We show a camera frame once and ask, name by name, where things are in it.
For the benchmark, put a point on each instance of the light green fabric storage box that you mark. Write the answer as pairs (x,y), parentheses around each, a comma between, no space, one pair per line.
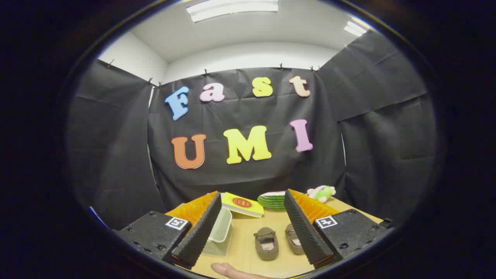
(221,230)

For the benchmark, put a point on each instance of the pink and green plush toy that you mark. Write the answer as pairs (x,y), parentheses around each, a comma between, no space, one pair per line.
(323,193)

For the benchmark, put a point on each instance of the large ceiling light panel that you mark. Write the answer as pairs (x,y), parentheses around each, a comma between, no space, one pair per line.
(232,8)

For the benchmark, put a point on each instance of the yellow book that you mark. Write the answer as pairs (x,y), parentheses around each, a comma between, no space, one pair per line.
(242,203)

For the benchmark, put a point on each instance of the small ceiling light panel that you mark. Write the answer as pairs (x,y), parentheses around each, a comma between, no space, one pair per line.
(355,29)

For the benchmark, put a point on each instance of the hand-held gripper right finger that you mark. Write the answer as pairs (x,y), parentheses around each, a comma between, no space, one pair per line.
(304,232)

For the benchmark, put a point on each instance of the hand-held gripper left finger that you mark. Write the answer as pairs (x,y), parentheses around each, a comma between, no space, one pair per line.
(201,236)

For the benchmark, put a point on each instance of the brown fuzzy shoe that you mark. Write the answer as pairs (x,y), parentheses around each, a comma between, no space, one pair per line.
(293,238)
(266,248)

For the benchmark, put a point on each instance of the watermelon slice plush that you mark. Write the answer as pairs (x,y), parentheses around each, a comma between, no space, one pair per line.
(271,201)

